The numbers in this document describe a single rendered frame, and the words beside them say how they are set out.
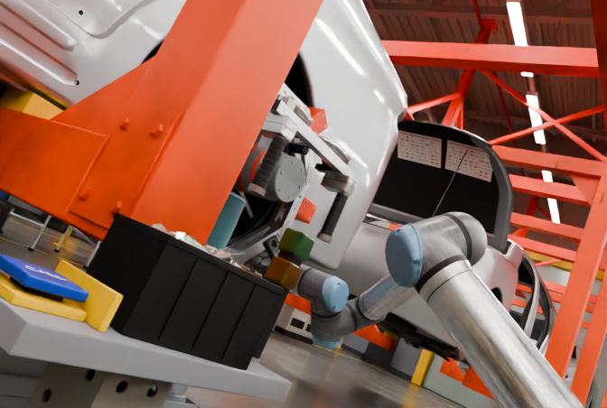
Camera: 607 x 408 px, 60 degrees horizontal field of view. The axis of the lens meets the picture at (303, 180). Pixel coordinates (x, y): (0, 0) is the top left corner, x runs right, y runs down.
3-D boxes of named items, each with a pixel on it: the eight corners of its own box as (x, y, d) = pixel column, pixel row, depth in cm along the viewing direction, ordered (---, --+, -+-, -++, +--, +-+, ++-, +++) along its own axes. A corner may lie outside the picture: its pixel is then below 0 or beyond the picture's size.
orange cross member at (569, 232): (407, 218, 757) (417, 192, 767) (606, 273, 599) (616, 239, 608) (404, 215, 748) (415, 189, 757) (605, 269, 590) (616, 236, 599)
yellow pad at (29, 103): (49, 134, 129) (59, 117, 130) (77, 143, 121) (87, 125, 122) (-5, 105, 119) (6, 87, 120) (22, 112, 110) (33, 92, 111)
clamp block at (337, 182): (327, 190, 159) (333, 175, 160) (351, 197, 153) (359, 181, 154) (319, 184, 155) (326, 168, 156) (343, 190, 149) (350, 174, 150)
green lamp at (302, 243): (288, 255, 86) (298, 234, 87) (306, 263, 84) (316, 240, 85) (275, 248, 83) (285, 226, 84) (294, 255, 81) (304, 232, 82)
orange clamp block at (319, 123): (294, 136, 174) (311, 125, 179) (312, 139, 169) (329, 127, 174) (290, 116, 170) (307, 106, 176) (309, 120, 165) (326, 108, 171)
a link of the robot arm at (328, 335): (354, 342, 153) (354, 306, 149) (321, 357, 148) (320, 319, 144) (337, 326, 161) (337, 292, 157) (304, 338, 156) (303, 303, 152)
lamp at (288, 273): (275, 283, 85) (285, 261, 86) (294, 292, 83) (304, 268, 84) (262, 277, 82) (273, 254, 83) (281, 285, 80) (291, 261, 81)
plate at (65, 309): (46, 296, 58) (51, 288, 58) (83, 322, 53) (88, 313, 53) (-24, 276, 52) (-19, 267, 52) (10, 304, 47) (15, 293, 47)
